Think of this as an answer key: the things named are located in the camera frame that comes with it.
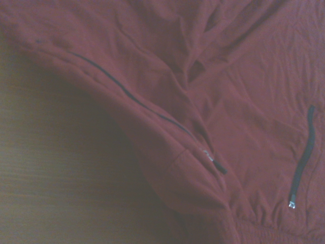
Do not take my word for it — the red zippered jacket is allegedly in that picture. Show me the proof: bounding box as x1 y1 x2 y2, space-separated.
0 0 325 244

